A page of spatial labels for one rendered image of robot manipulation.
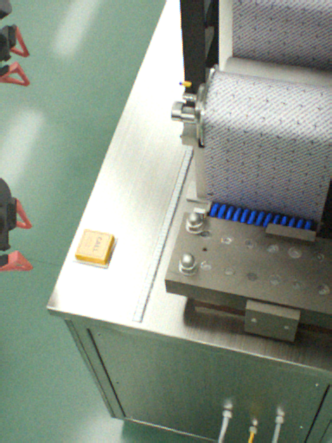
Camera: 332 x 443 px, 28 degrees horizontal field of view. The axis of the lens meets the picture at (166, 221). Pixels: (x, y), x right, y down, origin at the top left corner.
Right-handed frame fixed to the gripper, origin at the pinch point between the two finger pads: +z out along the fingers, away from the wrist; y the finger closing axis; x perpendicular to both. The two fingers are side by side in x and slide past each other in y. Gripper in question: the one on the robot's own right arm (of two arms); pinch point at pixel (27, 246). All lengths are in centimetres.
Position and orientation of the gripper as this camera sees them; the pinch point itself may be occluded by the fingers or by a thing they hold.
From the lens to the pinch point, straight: 135.7
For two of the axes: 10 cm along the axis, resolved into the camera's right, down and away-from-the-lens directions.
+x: -8.3, 3.8, 4.1
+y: -1.2, -8.3, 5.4
